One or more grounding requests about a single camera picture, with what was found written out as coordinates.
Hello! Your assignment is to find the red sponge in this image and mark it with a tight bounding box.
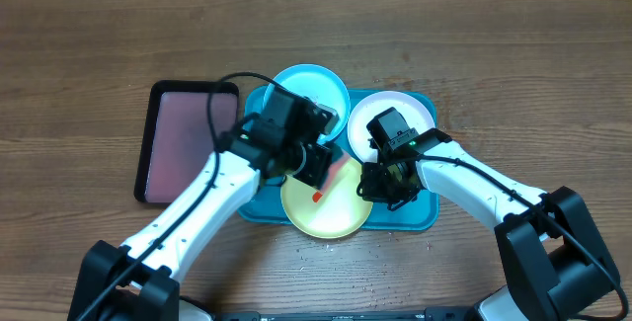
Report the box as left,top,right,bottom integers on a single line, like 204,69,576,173
311,150,353,203

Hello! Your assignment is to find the teal plastic tray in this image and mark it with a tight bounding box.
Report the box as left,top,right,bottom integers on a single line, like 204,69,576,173
238,86,439,231

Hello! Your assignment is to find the yellow plate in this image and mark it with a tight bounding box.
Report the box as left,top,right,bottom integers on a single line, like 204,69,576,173
280,154,373,239

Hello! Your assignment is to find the light blue plate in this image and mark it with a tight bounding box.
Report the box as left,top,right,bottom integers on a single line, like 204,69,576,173
274,64,352,143

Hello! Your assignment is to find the dark tray with red water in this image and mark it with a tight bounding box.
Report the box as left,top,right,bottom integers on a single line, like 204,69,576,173
133,80,239,204

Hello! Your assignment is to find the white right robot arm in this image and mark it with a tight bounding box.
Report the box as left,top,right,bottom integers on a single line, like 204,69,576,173
357,128,630,320

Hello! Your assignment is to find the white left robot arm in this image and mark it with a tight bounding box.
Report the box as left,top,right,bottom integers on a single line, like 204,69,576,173
68,127,350,320

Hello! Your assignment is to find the white pink plate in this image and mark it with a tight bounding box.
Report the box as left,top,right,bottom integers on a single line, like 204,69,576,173
347,90,435,163

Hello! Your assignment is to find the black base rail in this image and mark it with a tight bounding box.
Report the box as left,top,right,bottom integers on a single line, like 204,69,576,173
212,306,479,321

